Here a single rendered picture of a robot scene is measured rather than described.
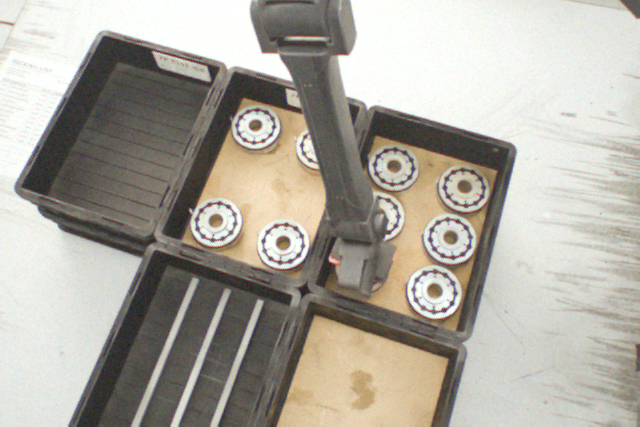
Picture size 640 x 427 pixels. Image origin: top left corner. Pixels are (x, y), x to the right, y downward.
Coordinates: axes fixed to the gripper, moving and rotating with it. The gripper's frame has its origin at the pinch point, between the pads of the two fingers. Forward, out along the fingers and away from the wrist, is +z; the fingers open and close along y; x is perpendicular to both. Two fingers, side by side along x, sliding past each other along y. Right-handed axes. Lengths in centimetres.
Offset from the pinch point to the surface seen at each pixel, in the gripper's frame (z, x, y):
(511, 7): 19, 82, 6
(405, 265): 4.2, 4.4, 7.4
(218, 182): 3.9, 4.9, -34.2
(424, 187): 4.5, 21.3, 4.8
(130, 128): 4, 8, -58
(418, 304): 1.1, -2.4, 12.5
